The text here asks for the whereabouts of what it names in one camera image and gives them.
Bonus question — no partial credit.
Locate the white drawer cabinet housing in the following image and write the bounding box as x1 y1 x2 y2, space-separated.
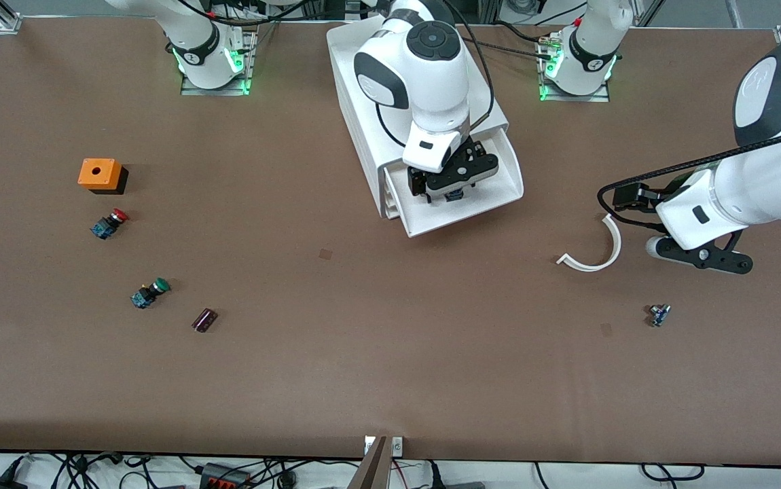
327 17 509 221

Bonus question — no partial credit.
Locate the green-capped push button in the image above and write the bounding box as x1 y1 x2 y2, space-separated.
131 277 171 310

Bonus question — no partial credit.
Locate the red-capped push button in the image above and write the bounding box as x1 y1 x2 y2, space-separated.
90 209 130 240

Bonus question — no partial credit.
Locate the white curved plastic strip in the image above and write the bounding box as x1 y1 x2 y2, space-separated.
557 213 623 272

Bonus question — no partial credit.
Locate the orange box with black base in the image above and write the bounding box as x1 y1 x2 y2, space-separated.
78 158 129 196

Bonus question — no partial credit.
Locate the black power strip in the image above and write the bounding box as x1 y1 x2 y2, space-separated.
199 463 253 489

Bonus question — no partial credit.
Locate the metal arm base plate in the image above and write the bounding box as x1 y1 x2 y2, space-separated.
180 31 257 97
539 80 611 103

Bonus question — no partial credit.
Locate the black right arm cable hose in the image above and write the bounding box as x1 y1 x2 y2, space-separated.
376 0 496 149

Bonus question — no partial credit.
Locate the black cable on table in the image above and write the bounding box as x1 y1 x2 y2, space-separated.
467 37 561 62

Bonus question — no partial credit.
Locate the black looped floor cable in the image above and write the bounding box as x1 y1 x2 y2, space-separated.
640 463 706 482

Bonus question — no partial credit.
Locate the brown wooden post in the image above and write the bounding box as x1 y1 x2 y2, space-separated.
348 435 392 489

